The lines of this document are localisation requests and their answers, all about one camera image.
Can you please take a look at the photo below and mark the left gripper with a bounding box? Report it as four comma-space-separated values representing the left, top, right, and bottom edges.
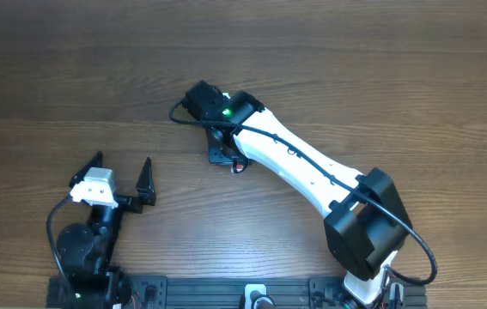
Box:
68, 150, 158, 215

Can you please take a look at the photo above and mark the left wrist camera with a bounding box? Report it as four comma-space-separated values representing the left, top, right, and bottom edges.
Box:
69, 167, 119, 209

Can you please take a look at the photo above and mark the black cable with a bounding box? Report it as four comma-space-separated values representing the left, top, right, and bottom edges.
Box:
46, 195, 76, 301
168, 98, 438, 288

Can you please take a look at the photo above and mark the mounting rail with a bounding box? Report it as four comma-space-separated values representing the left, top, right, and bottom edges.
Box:
46, 275, 428, 309

